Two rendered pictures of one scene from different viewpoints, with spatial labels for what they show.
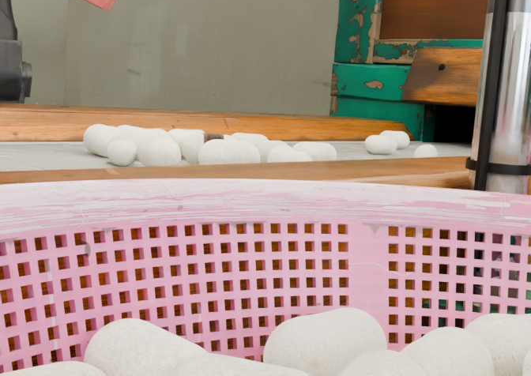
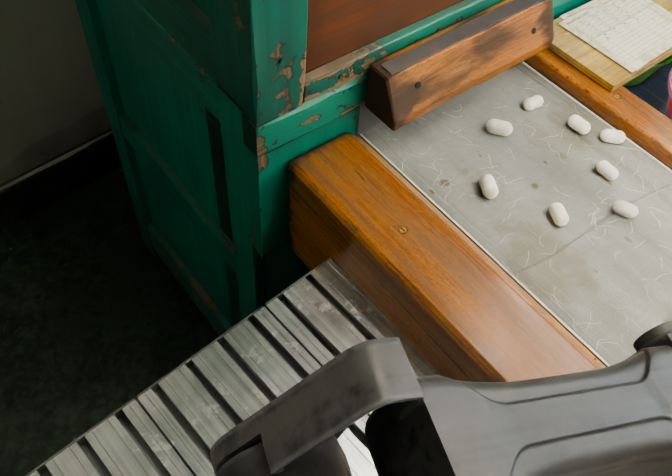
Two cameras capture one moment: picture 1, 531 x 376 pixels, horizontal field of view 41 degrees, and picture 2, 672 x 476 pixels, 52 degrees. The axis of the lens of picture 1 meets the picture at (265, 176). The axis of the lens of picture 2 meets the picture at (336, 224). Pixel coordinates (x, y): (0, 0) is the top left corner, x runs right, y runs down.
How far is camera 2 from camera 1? 1.18 m
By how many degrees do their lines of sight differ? 82
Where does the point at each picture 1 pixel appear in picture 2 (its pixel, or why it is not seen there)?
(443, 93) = (428, 106)
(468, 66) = (437, 73)
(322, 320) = not seen: outside the picture
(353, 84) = (286, 133)
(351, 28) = (276, 86)
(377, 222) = not seen: outside the picture
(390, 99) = (329, 122)
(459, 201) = not seen: outside the picture
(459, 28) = (382, 27)
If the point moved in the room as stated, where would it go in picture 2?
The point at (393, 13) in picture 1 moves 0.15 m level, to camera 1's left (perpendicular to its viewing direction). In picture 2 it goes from (314, 45) to (288, 141)
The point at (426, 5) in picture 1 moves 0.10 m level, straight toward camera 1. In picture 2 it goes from (350, 21) to (436, 45)
